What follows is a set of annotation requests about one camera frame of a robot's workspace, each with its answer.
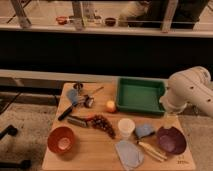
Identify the light blue towel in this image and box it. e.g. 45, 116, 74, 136
115, 140, 144, 171

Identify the orange fruit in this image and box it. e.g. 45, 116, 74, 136
106, 100, 116, 113

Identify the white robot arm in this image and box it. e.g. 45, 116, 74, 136
160, 66, 213, 118

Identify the green plastic tray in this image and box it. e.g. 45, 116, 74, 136
116, 78, 165, 116

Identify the small metal strainer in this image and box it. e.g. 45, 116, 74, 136
73, 82, 83, 94

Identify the person in background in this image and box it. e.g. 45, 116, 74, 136
118, 0, 210, 29

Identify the bunch of dark grapes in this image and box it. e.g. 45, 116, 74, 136
91, 115, 116, 139

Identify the metal measuring cup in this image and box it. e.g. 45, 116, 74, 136
84, 86, 103, 108

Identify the purple bowl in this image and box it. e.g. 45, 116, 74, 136
157, 127, 187, 155

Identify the orange bowl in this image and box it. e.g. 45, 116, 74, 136
47, 126, 75, 154

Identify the white plastic cup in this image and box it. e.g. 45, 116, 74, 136
118, 118, 135, 139

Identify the red bowl in background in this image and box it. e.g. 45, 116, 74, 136
56, 16, 68, 25

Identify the dark bowl in background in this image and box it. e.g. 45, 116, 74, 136
104, 17, 116, 27

